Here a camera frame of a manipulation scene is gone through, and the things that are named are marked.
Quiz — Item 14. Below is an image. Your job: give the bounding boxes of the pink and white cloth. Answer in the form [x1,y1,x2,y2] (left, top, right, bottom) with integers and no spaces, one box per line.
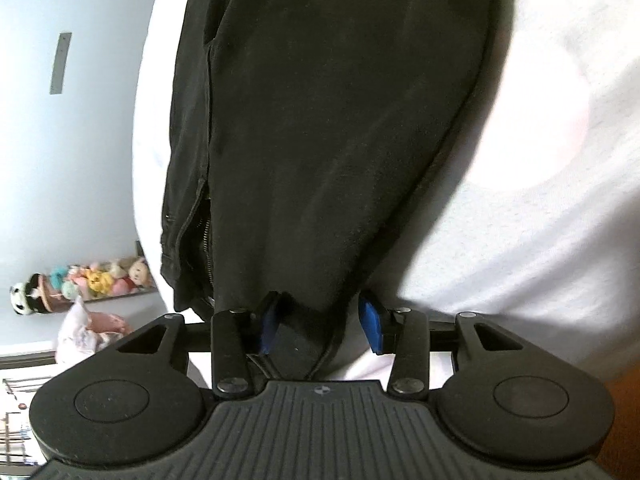
[54,296,134,366]

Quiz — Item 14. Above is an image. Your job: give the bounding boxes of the orange knit cloth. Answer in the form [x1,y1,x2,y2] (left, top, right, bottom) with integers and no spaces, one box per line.
[602,367,640,480]

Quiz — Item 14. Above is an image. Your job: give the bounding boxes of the row of plush toys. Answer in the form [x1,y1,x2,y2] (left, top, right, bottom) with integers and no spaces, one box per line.
[9,256,157,317]

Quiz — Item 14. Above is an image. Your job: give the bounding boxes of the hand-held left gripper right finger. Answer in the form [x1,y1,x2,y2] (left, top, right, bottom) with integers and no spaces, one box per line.
[359,290,526,401]

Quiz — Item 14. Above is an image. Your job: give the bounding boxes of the window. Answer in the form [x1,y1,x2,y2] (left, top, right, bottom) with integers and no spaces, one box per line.
[0,357,53,478]

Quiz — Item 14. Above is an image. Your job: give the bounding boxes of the black pants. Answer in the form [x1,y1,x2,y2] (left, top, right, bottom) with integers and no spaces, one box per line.
[159,0,501,382]

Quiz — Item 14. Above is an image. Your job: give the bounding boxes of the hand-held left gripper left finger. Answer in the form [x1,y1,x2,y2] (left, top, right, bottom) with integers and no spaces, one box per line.
[117,291,280,401]

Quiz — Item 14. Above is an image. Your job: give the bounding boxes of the grey wall switch panel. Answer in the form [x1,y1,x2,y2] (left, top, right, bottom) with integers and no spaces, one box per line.
[49,32,73,95]

